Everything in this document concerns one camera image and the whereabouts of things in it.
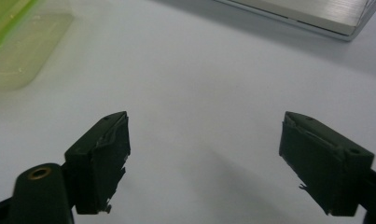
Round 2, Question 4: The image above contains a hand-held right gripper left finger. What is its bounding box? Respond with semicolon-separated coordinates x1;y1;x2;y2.
63;110;132;216

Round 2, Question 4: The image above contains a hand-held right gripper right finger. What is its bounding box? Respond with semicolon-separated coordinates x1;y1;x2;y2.
278;111;376;217

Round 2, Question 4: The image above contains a clear green plastic container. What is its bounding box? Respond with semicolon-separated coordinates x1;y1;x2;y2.
0;0;76;91

